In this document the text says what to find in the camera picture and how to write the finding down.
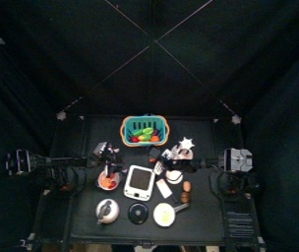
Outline silver pan with yellow inside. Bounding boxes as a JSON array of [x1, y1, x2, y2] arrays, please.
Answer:
[[152, 202, 189, 228]]

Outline pink toy plate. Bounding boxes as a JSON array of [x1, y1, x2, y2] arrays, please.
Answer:
[[171, 146, 195, 161]]

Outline silver bowl with toy food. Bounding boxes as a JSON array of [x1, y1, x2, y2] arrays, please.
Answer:
[[96, 170, 123, 192]]

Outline small black toy box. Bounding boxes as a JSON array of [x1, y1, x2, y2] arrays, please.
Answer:
[[147, 146, 163, 159]]

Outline small white bowl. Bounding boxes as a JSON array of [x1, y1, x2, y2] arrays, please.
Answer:
[[164, 170, 185, 185]]

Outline white toy knife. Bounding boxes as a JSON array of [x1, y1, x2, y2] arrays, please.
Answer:
[[155, 178, 175, 200]]

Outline white star shaped toy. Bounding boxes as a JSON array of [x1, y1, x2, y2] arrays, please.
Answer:
[[177, 136, 195, 151]]

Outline teal basket with orange rim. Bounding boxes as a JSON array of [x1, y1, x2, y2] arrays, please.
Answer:
[[119, 114, 171, 148]]

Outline green toy vegetable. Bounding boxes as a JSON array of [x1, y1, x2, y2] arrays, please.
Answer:
[[131, 127, 155, 138]]

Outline silver toy kettle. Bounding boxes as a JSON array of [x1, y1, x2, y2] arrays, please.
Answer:
[[95, 198, 120, 225]]

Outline white label sticker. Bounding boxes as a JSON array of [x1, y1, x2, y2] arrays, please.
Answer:
[[226, 211, 255, 240]]

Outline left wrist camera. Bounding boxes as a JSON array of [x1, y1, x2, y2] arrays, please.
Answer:
[[93, 142, 109, 157]]

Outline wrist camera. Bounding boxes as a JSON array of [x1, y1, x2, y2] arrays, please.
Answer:
[[93, 142, 109, 157], [160, 149, 176, 161]]

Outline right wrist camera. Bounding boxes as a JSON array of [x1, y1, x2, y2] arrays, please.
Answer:
[[160, 149, 176, 161]]

